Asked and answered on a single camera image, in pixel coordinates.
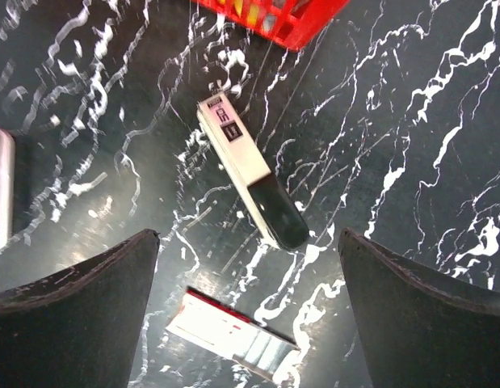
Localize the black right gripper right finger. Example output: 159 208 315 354
338 228 500 387

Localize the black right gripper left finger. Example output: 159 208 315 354
0 229 159 387

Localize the red white staple box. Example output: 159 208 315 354
166 287 300 385

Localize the red plastic basket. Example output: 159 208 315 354
197 0 348 51

